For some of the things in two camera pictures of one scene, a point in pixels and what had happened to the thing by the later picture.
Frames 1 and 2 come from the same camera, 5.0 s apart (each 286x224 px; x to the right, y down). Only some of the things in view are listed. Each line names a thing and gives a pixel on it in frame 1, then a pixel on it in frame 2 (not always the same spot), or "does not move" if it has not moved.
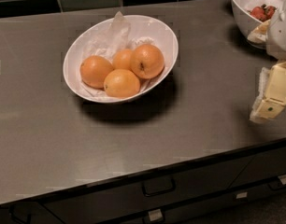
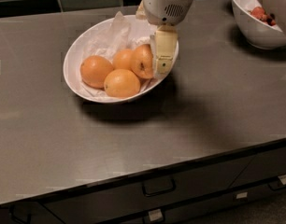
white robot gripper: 281,35 -> 164,7
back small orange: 122,59 does not move
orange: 147,62 does not move
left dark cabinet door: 25,213 does not move
